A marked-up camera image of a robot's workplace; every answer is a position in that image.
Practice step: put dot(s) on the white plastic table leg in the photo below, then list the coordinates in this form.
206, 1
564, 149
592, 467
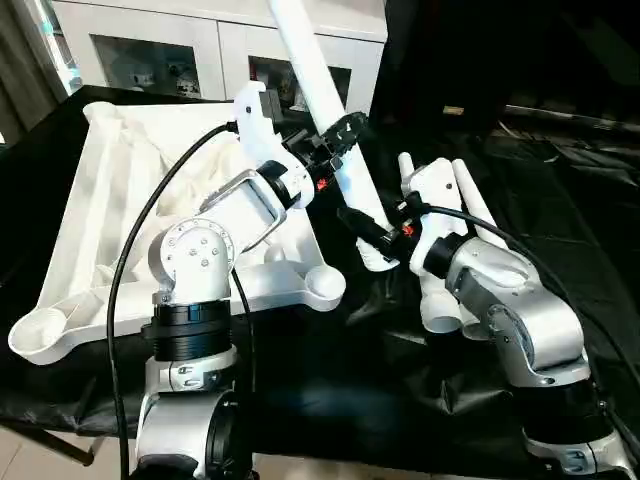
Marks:
475, 322
440, 305
320, 80
480, 205

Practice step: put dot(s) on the white plastic table top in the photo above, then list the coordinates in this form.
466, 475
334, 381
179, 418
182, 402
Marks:
100, 220

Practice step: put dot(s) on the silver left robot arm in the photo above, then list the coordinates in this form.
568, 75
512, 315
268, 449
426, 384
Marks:
200, 260

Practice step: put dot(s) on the small gold label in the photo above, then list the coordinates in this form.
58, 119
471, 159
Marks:
453, 110

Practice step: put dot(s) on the white glass-door cabinet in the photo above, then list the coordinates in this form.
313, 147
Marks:
220, 40

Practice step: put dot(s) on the black plastic mat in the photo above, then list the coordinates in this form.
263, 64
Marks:
350, 380

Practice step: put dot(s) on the black low bench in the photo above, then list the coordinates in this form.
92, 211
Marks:
570, 112

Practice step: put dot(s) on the grey curtain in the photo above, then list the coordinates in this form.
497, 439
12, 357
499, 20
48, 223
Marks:
25, 60

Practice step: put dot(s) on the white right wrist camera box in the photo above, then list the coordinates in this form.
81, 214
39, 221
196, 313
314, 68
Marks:
440, 190

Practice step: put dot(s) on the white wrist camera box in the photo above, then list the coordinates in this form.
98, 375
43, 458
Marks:
255, 125
440, 190

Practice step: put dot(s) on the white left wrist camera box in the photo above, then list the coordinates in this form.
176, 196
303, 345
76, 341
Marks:
255, 125

